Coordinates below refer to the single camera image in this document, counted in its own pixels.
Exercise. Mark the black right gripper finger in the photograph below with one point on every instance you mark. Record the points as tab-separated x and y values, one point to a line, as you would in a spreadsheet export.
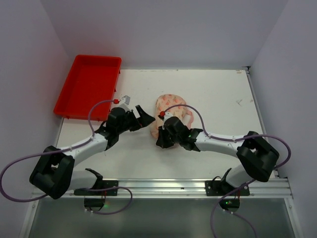
162	140
169	144

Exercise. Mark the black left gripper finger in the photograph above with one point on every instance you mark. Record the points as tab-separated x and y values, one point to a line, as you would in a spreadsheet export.
143	122
141	112

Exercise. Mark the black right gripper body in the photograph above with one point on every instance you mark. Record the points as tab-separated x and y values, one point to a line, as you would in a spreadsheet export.
164	137

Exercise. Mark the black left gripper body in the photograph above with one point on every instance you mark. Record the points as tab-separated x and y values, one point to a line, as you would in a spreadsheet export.
134	120

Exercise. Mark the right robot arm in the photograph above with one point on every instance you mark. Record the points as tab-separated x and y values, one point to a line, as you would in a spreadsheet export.
256	155

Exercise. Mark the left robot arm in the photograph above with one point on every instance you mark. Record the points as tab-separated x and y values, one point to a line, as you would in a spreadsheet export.
54	174

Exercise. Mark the red plastic tray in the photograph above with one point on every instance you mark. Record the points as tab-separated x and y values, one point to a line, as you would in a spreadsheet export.
90	80

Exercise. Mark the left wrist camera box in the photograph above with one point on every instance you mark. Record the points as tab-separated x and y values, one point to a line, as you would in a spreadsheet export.
123	103

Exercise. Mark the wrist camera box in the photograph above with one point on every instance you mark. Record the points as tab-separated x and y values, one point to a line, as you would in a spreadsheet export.
123	103
165	115

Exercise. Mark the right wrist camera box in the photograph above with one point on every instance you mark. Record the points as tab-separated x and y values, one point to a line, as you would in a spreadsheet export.
165	115

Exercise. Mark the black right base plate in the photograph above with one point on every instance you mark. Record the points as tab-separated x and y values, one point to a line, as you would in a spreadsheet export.
217	187

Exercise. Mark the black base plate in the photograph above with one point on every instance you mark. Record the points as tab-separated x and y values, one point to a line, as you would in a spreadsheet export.
217	187
101	188

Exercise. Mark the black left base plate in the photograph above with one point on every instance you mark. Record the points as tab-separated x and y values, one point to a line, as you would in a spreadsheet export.
101	188

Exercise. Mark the aluminium front rail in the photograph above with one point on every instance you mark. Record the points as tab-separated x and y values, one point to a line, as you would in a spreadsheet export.
198	188

